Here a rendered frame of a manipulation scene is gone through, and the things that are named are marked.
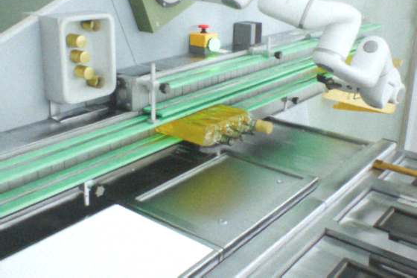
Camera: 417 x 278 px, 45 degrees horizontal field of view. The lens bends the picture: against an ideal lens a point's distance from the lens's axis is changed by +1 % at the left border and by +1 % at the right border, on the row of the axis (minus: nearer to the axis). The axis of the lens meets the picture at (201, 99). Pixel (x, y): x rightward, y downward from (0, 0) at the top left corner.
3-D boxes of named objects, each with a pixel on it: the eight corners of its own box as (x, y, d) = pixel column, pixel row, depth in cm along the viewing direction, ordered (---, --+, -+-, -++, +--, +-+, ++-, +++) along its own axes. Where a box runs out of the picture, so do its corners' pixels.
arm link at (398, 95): (385, 92, 154) (398, 64, 155) (354, 82, 161) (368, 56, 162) (400, 109, 165) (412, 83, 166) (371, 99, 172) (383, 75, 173)
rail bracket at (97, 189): (60, 197, 128) (94, 215, 120) (59, 173, 126) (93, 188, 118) (73, 191, 131) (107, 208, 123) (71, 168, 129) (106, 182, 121)
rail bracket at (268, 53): (246, 54, 184) (278, 59, 176) (247, 35, 182) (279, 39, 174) (252, 53, 187) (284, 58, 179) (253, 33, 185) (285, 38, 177)
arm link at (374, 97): (368, 45, 147) (377, 70, 165) (348, 84, 146) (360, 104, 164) (397, 55, 143) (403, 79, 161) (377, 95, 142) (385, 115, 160)
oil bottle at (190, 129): (155, 131, 151) (211, 149, 138) (155, 113, 149) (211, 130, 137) (167, 126, 155) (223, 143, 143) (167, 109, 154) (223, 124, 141)
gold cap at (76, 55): (69, 49, 134) (80, 51, 131) (80, 48, 136) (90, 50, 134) (69, 62, 135) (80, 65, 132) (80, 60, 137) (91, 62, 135)
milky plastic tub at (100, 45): (45, 99, 133) (65, 106, 128) (39, 15, 126) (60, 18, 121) (96, 86, 146) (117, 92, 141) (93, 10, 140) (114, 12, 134)
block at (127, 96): (114, 107, 145) (131, 112, 141) (113, 75, 142) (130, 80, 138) (123, 104, 148) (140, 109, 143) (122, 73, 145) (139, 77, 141)
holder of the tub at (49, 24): (46, 118, 135) (64, 124, 130) (39, 15, 127) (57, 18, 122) (96, 103, 148) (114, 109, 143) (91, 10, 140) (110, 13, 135)
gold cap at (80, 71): (73, 65, 136) (83, 67, 133) (83, 63, 138) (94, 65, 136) (74, 77, 137) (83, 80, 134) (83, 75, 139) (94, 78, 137)
